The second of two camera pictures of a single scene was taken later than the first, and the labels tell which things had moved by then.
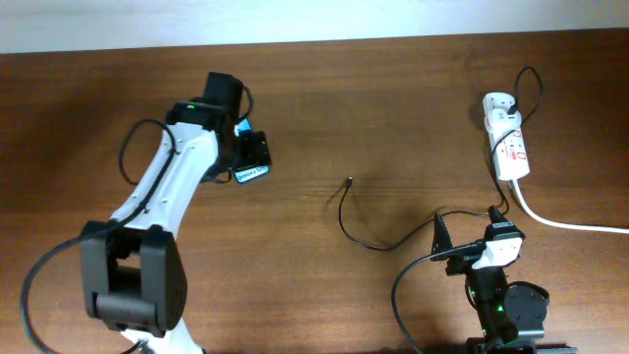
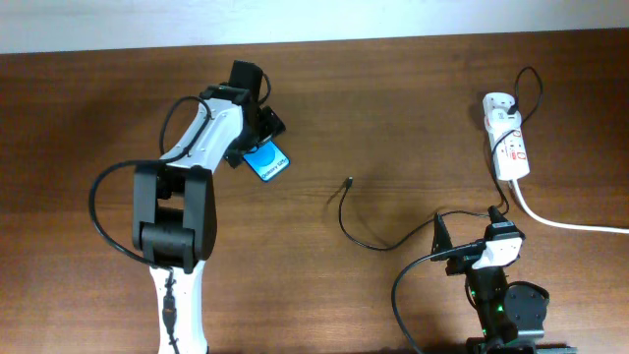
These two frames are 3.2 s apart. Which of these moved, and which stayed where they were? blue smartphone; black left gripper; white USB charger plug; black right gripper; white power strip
Moved: blue smartphone; black left gripper
Stayed: white USB charger plug; black right gripper; white power strip
